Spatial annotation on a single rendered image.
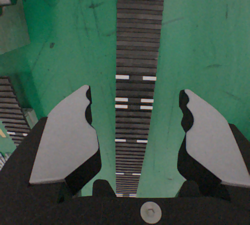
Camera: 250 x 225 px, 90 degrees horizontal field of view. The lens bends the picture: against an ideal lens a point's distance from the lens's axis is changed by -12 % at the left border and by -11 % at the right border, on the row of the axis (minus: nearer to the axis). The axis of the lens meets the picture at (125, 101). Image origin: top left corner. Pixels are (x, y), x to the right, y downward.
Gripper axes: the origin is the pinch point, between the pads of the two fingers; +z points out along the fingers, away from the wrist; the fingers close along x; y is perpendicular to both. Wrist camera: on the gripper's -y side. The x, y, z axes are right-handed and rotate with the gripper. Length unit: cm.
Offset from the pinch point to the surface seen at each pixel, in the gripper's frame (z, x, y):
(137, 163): 4.7, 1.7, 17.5
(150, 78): 5.9, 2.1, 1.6
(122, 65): 6.5, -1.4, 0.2
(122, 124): 4.8, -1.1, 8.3
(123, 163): 4.9, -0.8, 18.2
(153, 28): 6.9, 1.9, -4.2
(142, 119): 5.0, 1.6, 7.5
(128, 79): 5.9, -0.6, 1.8
